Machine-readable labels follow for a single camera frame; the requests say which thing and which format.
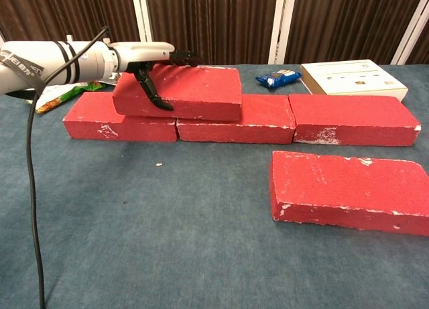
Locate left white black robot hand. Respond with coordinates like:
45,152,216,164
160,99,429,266
109,41,204,111

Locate red brick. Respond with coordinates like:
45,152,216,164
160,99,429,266
176,94,296,145
62,91,178,143
288,93,422,147
112,64,243,123
269,150,429,237

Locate green white snack bag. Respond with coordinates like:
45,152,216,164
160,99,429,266
35,80,115,115

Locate blue cookie packet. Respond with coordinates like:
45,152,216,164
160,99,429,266
255,69,302,89

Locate white flat box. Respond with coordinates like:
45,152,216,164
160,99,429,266
300,59,409,103

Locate white partition frame post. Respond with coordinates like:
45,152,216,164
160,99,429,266
129,0,158,45
391,0,429,66
267,0,298,65

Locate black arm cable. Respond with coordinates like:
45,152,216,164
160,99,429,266
25,25,110,309

